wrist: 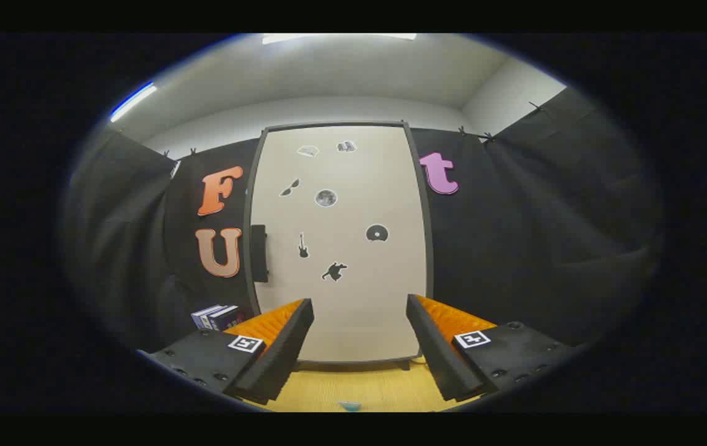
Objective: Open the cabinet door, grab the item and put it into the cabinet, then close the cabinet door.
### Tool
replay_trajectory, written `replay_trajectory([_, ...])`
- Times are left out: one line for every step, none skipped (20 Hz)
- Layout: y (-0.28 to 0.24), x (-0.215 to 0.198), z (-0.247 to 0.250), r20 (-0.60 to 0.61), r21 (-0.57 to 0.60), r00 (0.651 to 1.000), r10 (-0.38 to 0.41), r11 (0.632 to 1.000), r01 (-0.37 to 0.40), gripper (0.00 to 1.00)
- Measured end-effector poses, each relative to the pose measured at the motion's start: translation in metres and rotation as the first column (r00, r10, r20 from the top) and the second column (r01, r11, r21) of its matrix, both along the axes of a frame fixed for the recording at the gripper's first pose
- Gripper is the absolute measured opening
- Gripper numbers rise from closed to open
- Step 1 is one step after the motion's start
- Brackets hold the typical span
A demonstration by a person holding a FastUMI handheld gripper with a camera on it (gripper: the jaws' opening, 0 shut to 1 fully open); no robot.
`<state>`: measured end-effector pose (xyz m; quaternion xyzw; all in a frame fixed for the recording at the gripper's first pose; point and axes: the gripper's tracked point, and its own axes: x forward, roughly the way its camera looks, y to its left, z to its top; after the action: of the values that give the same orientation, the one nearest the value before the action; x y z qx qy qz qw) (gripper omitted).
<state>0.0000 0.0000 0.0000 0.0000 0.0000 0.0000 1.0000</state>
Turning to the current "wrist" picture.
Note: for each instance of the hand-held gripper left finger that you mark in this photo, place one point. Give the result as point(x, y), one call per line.
point(285, 347)

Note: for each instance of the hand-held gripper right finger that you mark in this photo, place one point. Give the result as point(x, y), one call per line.
point(437, 347)

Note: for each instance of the white cabinet door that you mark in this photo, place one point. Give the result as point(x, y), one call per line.
point(353, 297)

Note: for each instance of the light blue white bowl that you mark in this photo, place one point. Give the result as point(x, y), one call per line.
point(349, 406)

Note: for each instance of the dark blue book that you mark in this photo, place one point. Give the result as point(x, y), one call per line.
point(229, 318)

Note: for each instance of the blue white book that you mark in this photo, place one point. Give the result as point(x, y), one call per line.
point(203, 317)

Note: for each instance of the grey cabinet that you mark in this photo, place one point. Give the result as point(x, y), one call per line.
point(430, 248)

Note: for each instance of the black backdrop cloth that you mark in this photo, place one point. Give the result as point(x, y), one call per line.
point(514, 217)

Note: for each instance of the ceiling light strip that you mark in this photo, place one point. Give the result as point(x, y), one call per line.
point(334, 37)
point(133, 102)

